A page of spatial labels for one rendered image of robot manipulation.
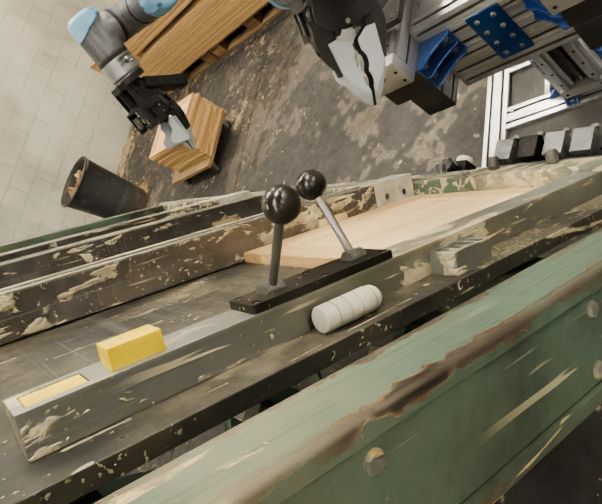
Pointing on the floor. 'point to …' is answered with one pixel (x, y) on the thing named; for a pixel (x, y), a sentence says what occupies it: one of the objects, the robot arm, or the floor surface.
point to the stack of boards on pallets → (195, 35)
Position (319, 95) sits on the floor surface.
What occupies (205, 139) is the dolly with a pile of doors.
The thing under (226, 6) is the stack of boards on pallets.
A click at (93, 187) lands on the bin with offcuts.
